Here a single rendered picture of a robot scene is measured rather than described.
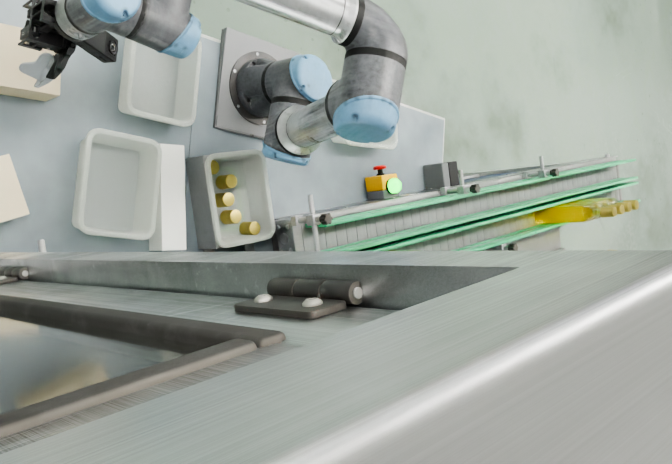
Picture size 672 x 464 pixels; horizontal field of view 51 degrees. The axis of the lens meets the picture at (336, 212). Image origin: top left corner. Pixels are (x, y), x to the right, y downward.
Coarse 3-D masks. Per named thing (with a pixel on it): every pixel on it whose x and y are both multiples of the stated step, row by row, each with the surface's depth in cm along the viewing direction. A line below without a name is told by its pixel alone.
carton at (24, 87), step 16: (0, 32) 133; (16, 32) 135; (0, 48) 133; (16, 48) 135; (0, 64) 133; (16, 64) 135; (0, 80) 133; (16, 80) 135; (32, 80) 137; (16, 96) 142; (32, 96) 142; (48, 96) 141
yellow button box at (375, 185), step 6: (378, 174) 207; (384, 174) 208; (390, 174) 206; (396, 174) 208; (366, 180) 208; (372, 180) 206; (378, 180) 205; (384, 180) 204; (366, 186) 209; (372, 186) 207; (378, 186) 205; (384, 186) 204; (372, 192) 207; (378, 192) 205; (384, 192) 204; (372, 198) 207; (378, 198) 206; (384, 198) 204
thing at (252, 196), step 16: (208, 160) 162; (224, 160) 172; (240, 160) 176; (256, 160) 174; (208, 176) 162; (240, 176) 176; (256, 176) 175; (208, 192) 162; (224, 192) 173; (240, 192) 176; (256, 192) 175; (224, 208) 173; (240, 208) 176; (256, 208) 176; (272, 208) 174; (224, 224) 172; (272, 224) 174; (224, 240) 168; (240, 240) 167; (256, 240) 170
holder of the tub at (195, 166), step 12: (204, 156) 163; (192, 168) 166; (204, 168) 162; (192, 180) 167; (204, 180) 163; (192, 192) 168; (204, 192) 164; (192, 204) 168; (204, 204) 165; (204, 216) 165; (204, 228) 166; (204, 240) 167
